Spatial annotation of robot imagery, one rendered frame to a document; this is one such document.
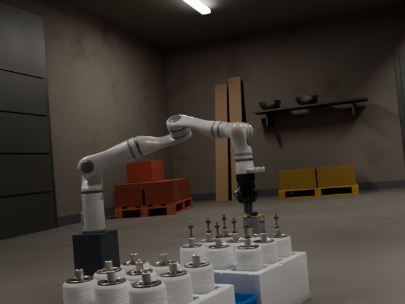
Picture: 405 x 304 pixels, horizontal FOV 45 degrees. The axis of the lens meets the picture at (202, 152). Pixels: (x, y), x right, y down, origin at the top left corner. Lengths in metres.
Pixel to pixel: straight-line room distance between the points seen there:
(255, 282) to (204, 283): 0.25
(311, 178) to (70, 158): 3.48
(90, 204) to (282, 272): 0.87
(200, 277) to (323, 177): 6.15
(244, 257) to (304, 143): 6.89
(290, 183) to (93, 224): 5.62
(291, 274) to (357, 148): 6.64
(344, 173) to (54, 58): 4.33
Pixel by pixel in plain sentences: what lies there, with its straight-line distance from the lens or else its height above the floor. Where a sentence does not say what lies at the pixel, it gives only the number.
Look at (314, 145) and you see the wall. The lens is 8.48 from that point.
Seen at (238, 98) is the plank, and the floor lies 1.73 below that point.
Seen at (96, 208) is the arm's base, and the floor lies 0.41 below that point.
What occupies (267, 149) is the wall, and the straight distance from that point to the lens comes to 8.64.
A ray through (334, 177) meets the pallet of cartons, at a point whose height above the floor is 0.27.
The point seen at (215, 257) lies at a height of 0.22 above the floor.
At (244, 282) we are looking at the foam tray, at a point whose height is 0.15.
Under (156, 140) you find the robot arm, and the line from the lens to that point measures 2.14.
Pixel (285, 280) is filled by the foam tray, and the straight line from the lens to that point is 1.82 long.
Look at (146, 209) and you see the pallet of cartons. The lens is 6.51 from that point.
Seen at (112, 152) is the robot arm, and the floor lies 0.64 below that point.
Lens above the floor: 0.52
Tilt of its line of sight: 2 degrees up
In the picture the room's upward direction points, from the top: 5 degrees counter-clockwise
